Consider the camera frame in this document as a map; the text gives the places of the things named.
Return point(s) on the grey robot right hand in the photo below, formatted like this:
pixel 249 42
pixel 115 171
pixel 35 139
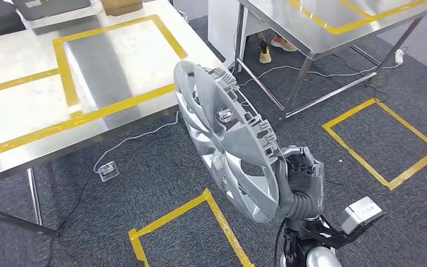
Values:
pixel 305 178

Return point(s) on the silver wheel cover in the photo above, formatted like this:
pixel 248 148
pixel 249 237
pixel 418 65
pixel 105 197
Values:
pixel 250 143

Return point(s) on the steel workbench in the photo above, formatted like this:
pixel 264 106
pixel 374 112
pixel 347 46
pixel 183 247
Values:
pixel 125 55

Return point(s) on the yellow workbench tape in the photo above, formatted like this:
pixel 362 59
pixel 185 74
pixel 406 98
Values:
pixel 63 73

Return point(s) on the yellow floor tape square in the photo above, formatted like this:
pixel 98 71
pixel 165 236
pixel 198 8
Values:
pixel 390 184

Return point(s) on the person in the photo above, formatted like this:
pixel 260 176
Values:
pixel 265 51

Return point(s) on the yellow table tape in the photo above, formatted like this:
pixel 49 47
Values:
pixel 332 30

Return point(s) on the white power strip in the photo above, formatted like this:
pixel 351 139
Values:
pixel 399 56

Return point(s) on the steel table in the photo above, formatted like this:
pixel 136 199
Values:
pixel 291 22

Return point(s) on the white cabinet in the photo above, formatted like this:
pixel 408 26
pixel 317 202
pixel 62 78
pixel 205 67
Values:
pixel 221 29

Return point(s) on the grey floor socket box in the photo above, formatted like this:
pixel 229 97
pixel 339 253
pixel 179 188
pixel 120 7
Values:
pixel 108 171

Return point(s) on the brown cardboard box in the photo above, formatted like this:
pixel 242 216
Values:
pixel 121 5

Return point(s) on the grey case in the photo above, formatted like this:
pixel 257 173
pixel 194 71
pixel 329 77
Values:
pixel 51 7

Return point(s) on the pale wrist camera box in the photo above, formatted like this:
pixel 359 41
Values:
pixel 361 213

